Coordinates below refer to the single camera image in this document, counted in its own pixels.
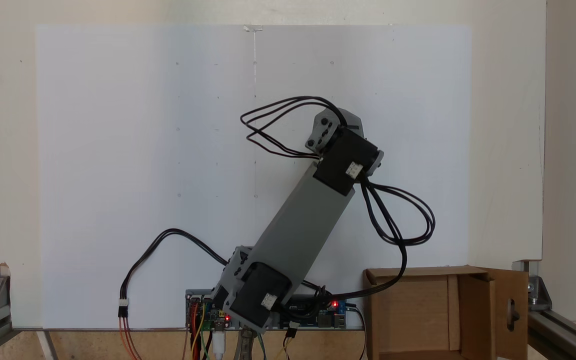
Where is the blue circuit board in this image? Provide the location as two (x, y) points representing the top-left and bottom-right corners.
(279, 296), (348, 330)

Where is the open cardboard box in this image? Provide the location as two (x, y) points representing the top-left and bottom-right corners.
(363, 265), (530, 360)

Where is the grey board mounting plate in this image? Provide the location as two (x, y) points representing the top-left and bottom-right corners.
(184, 288), (349, 332)

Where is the circuit board with white connectors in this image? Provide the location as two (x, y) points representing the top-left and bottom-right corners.
(186, 294), (232, 332)

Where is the metal table clamp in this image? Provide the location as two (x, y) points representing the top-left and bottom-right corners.
(234, 325), (258, 360)

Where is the black servo cable loop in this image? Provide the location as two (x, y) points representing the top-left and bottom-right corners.
(240, 96), (344, 160)

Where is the black jumper connector wire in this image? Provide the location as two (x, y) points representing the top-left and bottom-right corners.
(270, 321), (300, 360)

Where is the thin cable beside board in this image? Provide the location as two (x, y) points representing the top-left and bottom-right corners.
(345, 301), (369, 360)

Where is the yellow jumper wire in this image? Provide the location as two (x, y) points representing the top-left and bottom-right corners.
(191, 301), (209, 360)

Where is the red jumper wire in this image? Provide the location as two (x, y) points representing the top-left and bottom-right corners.
(190, 301), (201, 360)

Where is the white USB plug cable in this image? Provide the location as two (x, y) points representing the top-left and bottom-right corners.
(211, 327), (227, 360)

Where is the green jumper wire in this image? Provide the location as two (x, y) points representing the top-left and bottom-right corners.
(199, 320), (215, 360)

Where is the black cable with white connector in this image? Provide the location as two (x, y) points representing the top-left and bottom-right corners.
(118, 228), (230, 319)

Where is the orange and red wire pair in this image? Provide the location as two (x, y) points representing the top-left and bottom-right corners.
(118, 316), (143, 360)

